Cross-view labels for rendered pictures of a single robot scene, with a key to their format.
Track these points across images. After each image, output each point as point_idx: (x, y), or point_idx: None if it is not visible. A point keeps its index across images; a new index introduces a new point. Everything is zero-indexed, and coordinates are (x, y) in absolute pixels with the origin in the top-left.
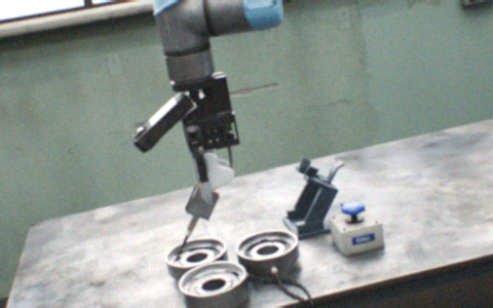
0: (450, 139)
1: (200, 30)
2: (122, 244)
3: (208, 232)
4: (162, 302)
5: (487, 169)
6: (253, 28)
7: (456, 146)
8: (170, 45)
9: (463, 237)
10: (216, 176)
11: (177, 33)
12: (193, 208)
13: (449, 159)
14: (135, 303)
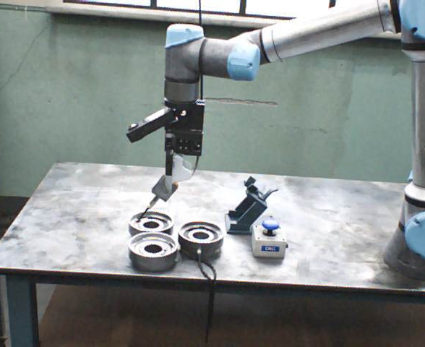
0: (372, 191)
1: (193, 68)
2: (108, 196)
3: (169, 207)
4: (116, 249)
5: (386, 222)
6: (231, 78)
7: (374, 197)
8: (170, 72)
9: (341, 268)
10: (178, 173)
11: (176, 66)
12: (157, 190)
13: (363, 206)
14: (99, 243)
